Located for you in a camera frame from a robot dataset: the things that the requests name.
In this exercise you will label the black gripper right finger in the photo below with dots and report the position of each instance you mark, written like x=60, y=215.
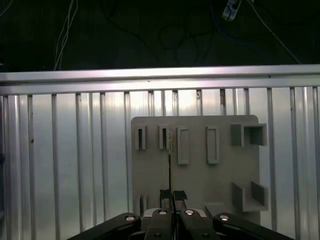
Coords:
x=190, y=225

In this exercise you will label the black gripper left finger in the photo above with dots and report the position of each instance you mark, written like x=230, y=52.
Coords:
x=160, y=225

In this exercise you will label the green RAM stick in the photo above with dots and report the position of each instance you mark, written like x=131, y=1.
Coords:
x=170, y=170

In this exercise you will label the grey parts rack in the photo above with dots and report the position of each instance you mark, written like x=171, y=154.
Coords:
x=225, y=175

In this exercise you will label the silver metal clamp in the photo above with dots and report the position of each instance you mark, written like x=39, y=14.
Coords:
x=231, y=10

